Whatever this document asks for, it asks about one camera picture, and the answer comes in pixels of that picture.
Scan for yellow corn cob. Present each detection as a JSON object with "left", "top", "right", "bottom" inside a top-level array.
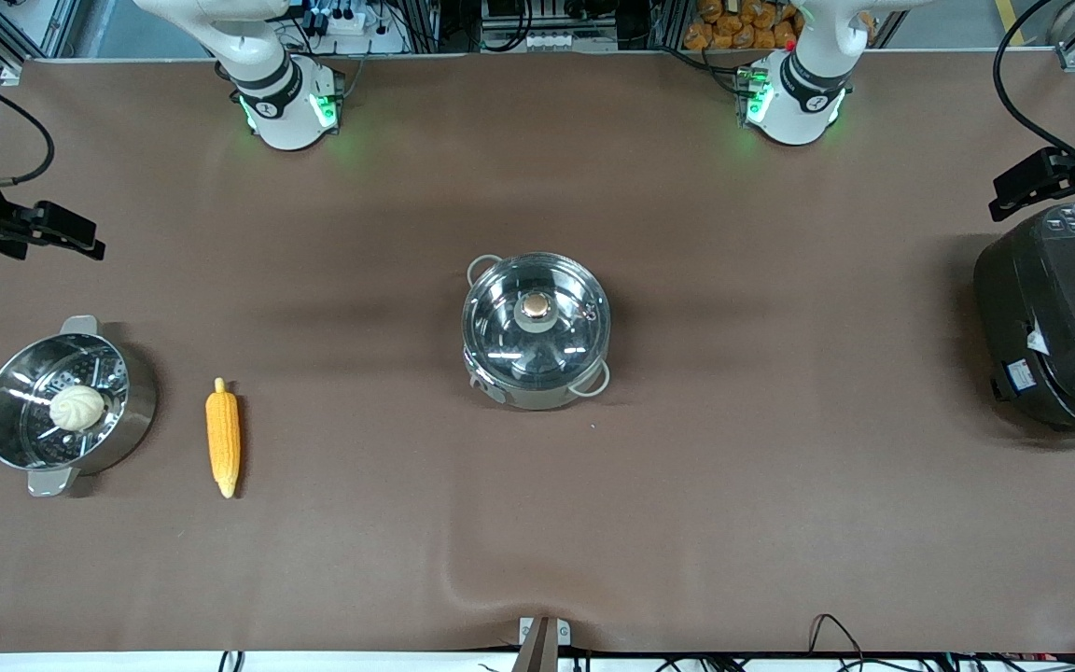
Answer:
[{"left": 205, "top": 377, "right": 242, "bottom": 499}]

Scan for glass lid with bronze knob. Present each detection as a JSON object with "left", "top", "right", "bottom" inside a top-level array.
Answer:
[{"left": 463, "top": 254, "right": 611, "bottom": 389}]

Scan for steel steamer pot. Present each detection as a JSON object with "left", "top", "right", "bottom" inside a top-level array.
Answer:
[{"left": 0, "top": 315, "right": 159, "bottom": 497}]

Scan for black rice cooker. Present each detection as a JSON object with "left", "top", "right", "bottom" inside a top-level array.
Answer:
[{"left": 972, "top": 203, "right": 1075, "bottom": 442}]

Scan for white steamed bun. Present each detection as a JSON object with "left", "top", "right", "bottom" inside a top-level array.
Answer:
[{"left": 49, "top": 385, "right": 107, "bottom": 432}]

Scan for bag of orange buns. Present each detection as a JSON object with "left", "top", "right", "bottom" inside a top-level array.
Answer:
[{"left": 683, "top": 0, "right": 805, "bottom": 51}]

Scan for power strip with black plugs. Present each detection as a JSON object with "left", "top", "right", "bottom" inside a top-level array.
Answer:
[{"left": 306, "top": 0, "right": 410, "bottom": 55}]

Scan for brown table mat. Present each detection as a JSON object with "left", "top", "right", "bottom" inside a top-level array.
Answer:
[{"left": 0, "top": 49, "right": 1075, "bottom": 654}]

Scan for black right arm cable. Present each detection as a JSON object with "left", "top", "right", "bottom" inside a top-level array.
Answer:
[{"left": 0, "top": 75, "right": 57, "bottom": 193}]

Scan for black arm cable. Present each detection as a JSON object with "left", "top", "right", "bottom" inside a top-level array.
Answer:
[
  {"left": 993, "top": 0, "right": 1075, "bottom": 188},
  {"left": 0, "top": 75, "right": 57, "bottom": 193}
]

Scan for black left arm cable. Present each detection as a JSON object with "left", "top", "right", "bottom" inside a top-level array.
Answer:
[{"left": 993, "top": 0, "right": 1075, "bottom": 188}]

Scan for black looped floor cable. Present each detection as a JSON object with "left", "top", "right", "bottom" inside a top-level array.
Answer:
[{"left": 808, "top": 613, "right": 867, "bottom": 665}]

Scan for steel pot with grey handles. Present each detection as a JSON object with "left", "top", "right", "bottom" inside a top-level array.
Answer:
[{"left": 462, "top": 252, "right": 612, "bottom": 412}]

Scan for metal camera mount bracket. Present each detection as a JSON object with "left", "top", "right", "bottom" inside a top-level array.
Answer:
[{"left": 511, "top": 616, "right": 572, "bottom": 672}]

